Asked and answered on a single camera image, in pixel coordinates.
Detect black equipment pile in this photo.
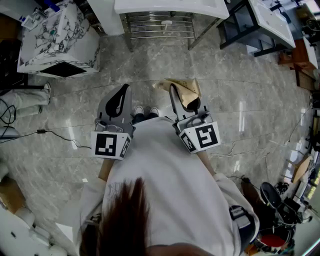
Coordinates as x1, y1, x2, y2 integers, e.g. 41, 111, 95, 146
273, 181, 313, 233

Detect black faucet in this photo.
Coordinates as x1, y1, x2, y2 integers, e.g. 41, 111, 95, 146
269, 0, 284, 13

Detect black frame stand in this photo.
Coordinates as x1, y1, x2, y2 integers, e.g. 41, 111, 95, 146
216, 0, 278, 58

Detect person's left forearm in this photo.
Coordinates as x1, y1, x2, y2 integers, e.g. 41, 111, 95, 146
98, 156, 118, 182

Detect person's right forearm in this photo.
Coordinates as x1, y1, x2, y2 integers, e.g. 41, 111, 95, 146
197, 150, 217, 177

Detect person's white shirt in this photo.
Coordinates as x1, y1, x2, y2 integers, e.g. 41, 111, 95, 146
79, 116, 261, 256

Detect person's blue jeans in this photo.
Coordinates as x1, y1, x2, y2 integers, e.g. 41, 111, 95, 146
131, 112, 161, 126

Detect brown cardboard box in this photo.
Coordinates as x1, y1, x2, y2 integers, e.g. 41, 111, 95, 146
0, 176, 26, 215

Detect chrome sink stand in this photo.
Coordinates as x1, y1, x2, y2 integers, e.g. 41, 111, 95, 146
119, 11, 225, 53

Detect brown wooden furniture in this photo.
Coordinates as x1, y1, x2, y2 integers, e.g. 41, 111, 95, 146
278, 37, 320, 91

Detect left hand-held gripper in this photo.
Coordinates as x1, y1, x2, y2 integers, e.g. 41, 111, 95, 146
90, 84, 136, 161

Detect torn brown paper packet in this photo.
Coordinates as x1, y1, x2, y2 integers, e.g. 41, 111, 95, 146
152, 77, 203, 111

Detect red plastic object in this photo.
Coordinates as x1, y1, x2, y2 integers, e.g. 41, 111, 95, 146
259, 233, 288, 251

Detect marble patterned cabinet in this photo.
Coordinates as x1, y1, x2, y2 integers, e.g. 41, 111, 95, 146
16, 1, 101, 80

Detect light wooden board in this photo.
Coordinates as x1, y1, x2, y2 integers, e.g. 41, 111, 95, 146
292, 154, 315, 185

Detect narrow white sink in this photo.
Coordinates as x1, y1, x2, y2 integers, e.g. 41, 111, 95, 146
248, 0, 297, 50

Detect white ceramic sink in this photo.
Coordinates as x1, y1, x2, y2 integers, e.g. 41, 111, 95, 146
114, 0, 230, 20

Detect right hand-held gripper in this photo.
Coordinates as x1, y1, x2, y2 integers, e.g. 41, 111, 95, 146
169, 83, 221, 155

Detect black round stool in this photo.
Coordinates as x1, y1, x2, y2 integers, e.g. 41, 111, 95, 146
259, 181, 283, 208

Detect black floor cable with adapter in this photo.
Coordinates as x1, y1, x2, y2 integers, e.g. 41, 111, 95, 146
0, 128, 93, 151

